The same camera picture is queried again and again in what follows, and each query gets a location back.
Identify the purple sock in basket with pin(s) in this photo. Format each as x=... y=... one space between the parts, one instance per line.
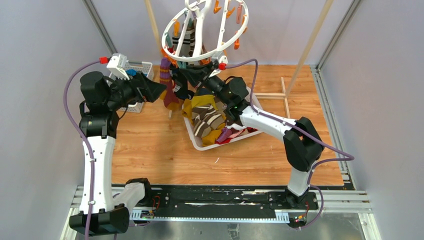
x=225 y=134

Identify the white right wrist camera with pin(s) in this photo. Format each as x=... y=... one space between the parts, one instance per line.
x=220 y=62

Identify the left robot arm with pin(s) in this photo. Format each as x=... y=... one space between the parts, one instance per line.
x=101 y=212

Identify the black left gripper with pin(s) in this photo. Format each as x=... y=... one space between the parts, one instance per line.
x=144 y=88

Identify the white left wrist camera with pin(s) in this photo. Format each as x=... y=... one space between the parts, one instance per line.
x=117 y=64

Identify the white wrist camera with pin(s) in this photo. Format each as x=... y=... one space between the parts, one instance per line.
x=117 y=64
x=220 y=62

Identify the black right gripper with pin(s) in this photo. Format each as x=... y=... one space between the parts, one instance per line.
x=196 y=75

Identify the red sock in basket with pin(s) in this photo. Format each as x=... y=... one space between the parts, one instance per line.
x=240 y=134

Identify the brown white striped sock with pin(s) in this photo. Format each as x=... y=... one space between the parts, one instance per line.
x=205 y=119

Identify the mustard yellow sock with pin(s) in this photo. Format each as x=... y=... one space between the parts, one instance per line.
x=200 y=100

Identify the white round clip hanger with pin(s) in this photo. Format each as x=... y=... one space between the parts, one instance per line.
x=233 y=23

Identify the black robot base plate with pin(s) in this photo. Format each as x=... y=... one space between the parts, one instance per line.
x=225 y=201

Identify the white sock basket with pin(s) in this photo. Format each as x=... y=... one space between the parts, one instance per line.
x=208 y=142

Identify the purple maroon mustard hanging sock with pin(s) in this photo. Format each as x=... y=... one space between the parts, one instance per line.
x=170 y=100

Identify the small white perforated basket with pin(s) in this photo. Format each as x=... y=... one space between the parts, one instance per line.
x=145 y=68

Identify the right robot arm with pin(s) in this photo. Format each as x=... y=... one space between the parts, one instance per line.
x=303 y=145

